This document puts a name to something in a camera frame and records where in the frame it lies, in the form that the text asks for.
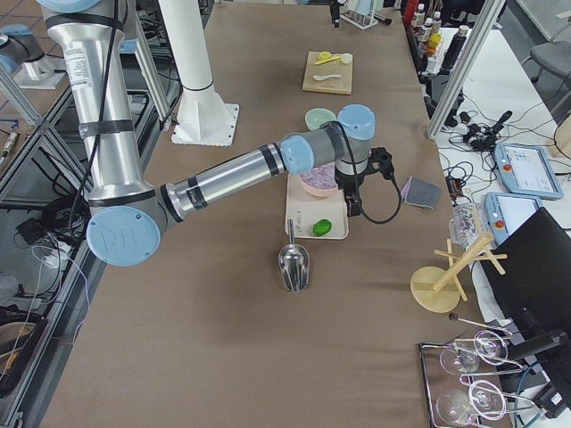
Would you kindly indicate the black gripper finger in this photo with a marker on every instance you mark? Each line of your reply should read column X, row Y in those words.
column 334, row 8

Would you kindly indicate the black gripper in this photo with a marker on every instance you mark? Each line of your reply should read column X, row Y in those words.
column 347, row 184

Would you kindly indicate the white ceramic spoon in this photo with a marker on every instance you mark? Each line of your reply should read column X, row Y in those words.
column 321, row 78

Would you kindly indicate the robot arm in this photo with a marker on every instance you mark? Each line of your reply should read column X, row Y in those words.
column 131, row 210

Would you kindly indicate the pink bowl with ice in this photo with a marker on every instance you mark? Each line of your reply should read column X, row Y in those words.
column 320, row 181

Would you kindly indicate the metal ice scoop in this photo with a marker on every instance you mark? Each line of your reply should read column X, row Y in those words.
column 294, row 263

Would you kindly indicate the mint green bowl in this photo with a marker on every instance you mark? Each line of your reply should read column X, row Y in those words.
column 316, row 117

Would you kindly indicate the green lime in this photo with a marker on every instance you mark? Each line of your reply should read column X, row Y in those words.
column 322, row 227

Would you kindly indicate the cream plastic tray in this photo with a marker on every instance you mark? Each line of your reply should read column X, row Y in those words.
column 305, row 210

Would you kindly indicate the yellow lemon slice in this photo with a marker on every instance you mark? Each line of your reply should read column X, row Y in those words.
column 324, row 55

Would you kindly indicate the yellow plastic knife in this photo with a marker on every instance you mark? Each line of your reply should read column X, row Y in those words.
column 327, row 60

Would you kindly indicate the grey folded cloth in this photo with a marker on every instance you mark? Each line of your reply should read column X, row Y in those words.
column 420, row 193

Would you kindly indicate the wooden cutting board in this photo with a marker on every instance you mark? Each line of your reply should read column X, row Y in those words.
column 342, row 86

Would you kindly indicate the wooden mug tree stand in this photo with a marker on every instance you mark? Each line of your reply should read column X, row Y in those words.
column 439, row 290

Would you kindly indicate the black water bottle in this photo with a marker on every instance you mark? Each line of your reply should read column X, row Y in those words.
column 454, row 49

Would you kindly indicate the blue teach pendant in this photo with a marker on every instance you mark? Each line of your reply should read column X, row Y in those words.
column 525, row 169
column 507, row 212

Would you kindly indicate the wine glass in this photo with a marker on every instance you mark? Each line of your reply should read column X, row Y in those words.
column 463, row 356
column 481, row 402

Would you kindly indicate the black monitor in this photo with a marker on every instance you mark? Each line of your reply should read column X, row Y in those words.
column 534, row 291

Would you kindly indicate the white wire cup rack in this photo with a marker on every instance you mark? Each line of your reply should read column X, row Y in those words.
column 364, row 14

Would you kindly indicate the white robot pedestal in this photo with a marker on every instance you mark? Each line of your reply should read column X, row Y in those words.
column 203, row 117

